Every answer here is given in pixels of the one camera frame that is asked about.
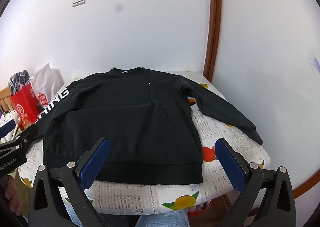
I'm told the black sweatshirt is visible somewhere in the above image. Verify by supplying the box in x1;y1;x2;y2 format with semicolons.
36;68;263;185

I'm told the person's left hand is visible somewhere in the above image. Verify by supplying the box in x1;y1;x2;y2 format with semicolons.
5;176;20;215

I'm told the red paper shopping bag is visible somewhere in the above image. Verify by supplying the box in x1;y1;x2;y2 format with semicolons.
10;84;41;128

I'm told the wooden chair back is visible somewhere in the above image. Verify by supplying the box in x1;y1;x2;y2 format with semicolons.
0;87;14;113

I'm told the fruit print table cover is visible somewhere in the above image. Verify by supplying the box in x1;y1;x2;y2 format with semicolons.
17;71;271;216

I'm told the plaid cloth in bag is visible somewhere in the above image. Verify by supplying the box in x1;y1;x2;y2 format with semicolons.
8;70;30;96

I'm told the white plastic shopping bag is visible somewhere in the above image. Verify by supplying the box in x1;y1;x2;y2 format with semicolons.
29;63;64;108

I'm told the blue jeans leg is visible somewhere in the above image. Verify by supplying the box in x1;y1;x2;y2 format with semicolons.
136;210;189;227

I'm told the brown wooden door frame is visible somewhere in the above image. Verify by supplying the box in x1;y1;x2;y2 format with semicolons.
203;0;222;82

